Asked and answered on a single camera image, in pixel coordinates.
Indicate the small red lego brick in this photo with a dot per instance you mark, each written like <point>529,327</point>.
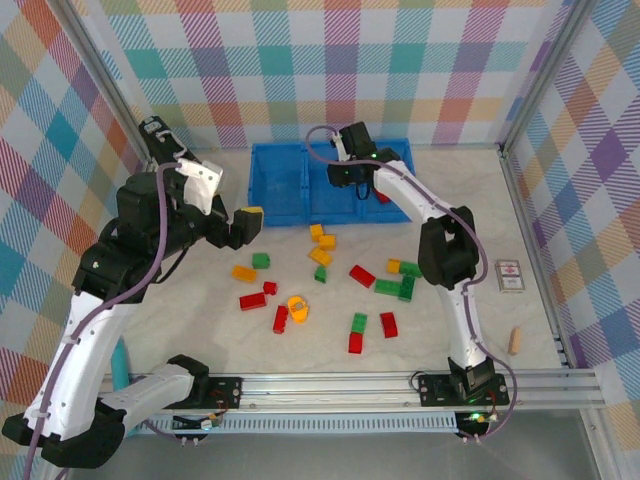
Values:
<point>270,287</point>
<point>382,197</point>

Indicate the orange lego brick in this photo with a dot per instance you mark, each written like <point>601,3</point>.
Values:
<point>244,273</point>

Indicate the long red lego brick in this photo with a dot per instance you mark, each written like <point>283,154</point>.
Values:
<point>280,319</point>
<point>362,276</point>
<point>252,300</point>

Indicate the small yellow lego brick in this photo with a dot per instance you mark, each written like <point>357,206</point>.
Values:
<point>393,265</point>

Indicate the small green lego brick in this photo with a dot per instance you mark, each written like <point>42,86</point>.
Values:
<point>320,273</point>

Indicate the long green lego brick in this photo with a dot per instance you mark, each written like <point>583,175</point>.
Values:
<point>410,269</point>
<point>406,288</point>
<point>387,286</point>

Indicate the yellow round window lego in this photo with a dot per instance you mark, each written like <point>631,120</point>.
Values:
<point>298,309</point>

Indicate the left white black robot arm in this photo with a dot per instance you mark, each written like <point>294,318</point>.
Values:
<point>100,345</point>

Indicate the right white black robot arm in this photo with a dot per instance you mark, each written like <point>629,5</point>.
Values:
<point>445,255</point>

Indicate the blue three-compartment bin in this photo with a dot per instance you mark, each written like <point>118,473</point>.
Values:
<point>280,185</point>

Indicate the black briefcase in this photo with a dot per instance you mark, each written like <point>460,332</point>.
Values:
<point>150,127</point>

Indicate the teal cylinder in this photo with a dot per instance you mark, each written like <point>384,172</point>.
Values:
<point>120,365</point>

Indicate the playing card box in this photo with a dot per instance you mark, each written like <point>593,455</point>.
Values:
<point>510,275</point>

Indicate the small controller board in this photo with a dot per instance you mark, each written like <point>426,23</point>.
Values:
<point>472,417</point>
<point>207,424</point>

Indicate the wooden peg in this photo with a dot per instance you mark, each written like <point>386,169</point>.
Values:
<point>515,341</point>

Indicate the aluminium frame post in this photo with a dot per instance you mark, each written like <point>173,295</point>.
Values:
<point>546,75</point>
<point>102,70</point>

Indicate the left black mount plate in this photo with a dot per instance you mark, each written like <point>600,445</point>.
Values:
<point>225,392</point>

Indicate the black mount plate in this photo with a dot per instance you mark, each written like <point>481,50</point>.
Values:
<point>435,390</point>
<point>225,392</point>

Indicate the aluminium side rail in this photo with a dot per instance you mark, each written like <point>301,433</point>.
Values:
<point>534,250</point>

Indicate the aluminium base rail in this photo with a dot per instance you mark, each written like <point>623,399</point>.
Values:
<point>325,390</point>

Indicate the right black mount plate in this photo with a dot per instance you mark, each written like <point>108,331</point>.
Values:
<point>435,390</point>

